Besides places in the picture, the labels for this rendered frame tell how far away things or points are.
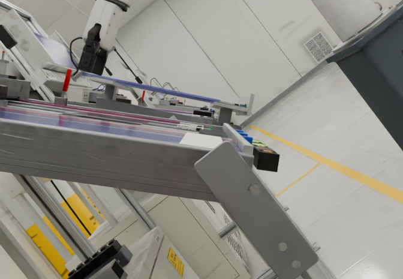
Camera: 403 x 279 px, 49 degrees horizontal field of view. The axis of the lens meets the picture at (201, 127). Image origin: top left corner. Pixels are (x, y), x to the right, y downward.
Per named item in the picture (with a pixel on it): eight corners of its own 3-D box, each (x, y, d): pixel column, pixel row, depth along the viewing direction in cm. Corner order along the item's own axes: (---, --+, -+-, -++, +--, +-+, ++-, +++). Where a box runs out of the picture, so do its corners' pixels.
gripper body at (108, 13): (102, -1, 105) (88, 45, 106) (90, -12, 95) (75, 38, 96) (132, 9, 105) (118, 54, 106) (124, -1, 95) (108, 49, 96)
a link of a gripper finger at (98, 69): (99, 46, 108) (92, 72, 109) (96, 44, 105) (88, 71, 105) (112, 50, 108) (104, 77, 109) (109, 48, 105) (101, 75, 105)
